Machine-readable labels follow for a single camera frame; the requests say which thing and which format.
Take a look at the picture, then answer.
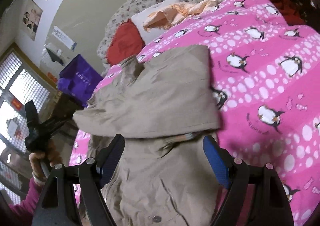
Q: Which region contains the beige khaki jacket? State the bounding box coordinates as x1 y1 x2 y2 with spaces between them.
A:
73 45 220 225

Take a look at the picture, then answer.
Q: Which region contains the magenta left sleeve forearm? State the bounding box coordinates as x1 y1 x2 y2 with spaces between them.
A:
9 178 44 226

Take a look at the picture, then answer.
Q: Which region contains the person left hand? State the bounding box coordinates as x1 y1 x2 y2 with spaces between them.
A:
29 139 62 179

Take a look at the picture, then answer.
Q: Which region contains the dark wooden side cabinet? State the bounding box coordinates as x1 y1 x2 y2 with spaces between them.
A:
44 90 86 142

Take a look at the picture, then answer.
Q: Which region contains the purple shopping bag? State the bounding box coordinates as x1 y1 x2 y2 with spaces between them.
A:
57 55 103 107

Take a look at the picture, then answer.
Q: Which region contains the pink penguin print blanket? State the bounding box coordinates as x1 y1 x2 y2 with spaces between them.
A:
68 0 320 226

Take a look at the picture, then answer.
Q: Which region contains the red heart cushion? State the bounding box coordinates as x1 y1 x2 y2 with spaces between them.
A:
106 19 145 66

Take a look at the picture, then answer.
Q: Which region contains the white pillow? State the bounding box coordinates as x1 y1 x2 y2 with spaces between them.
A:
131 0 184 45

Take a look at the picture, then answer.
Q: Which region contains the orange fringed cloth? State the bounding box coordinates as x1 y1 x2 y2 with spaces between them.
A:
142 0 218 33

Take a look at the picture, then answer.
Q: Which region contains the white wall calendar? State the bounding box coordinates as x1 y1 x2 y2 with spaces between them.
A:
52 26 77 51

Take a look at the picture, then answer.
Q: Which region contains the wall photo poster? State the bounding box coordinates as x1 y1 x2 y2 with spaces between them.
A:
22 0 43 41

